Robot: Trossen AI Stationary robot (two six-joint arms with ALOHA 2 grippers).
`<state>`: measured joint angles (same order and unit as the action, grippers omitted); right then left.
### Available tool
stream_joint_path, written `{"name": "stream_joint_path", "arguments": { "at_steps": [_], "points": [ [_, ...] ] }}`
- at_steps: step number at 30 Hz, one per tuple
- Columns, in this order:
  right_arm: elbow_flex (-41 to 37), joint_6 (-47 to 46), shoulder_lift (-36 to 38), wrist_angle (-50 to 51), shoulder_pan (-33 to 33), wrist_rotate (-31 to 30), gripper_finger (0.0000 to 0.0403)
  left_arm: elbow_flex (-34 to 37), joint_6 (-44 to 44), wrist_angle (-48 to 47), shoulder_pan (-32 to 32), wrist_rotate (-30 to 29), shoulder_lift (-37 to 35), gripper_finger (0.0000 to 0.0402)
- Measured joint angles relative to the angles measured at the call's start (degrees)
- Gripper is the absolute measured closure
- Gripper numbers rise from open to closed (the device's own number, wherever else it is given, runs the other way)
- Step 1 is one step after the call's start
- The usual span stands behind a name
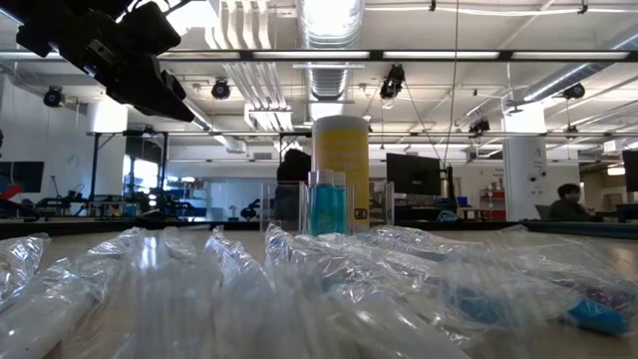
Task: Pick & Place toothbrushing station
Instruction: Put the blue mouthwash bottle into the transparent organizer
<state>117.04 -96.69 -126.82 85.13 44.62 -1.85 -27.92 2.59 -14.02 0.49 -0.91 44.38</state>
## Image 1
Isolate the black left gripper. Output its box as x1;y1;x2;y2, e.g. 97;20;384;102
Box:
16;9;196;124

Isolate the teal mouthwash bottle white cap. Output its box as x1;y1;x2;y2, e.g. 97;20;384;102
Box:
307;169;337;236

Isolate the clear acrylic organizer holder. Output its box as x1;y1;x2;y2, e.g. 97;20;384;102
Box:
259;179;396;235

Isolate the black metal rack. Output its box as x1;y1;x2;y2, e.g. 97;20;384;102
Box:
87;130;170;218

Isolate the background workbench with equipment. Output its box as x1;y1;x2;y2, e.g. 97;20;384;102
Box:
34;186;210;221

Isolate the person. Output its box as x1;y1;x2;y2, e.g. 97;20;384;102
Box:
275;148;313;225
547;182;599;223

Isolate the black computer monitor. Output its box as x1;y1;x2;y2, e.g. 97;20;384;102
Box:
386;152;444;196
621;149;638;193
0;161;45;194

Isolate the yellow disinfecting wipes canister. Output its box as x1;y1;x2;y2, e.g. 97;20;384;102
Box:
311;115;371;233

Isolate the red shelf unit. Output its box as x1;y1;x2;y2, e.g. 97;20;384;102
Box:
478;187;507;221

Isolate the white building column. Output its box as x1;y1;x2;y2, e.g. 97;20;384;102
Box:
501;107;548;221

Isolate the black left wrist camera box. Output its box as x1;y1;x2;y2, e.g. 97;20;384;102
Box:
117;1;181;57

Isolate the black aluminium table frame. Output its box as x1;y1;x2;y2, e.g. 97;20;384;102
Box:
0;218;638;240

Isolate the silver ventilation duct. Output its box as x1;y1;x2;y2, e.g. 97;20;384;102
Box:
297;0;366;101
520;29;638;104

